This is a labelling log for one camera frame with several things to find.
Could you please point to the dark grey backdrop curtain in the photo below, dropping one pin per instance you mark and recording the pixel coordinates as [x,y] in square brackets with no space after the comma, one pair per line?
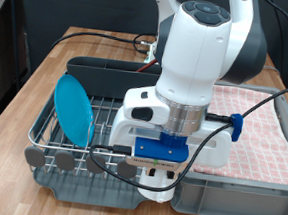
[41,12]

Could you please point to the pink checked towel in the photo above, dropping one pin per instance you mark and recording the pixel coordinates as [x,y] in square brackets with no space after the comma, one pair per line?
[265,143]

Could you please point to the blue plate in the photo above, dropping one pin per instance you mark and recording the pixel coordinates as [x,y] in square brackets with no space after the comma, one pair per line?
[73,112]

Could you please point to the dark metal pole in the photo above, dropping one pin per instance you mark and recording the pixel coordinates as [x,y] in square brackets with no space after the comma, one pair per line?
[14,27]

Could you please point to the grey plastic crate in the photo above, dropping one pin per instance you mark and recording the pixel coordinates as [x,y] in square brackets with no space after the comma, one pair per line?
[237,201]

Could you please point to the wrist camera on blue mount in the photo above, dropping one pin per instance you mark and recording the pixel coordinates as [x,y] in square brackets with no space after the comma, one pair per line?
[160,152]

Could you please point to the dark grey utensil caddy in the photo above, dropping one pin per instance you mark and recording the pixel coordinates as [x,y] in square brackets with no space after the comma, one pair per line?
[112,81]

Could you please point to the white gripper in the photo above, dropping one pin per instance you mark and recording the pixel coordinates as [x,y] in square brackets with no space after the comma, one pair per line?
[144,107]

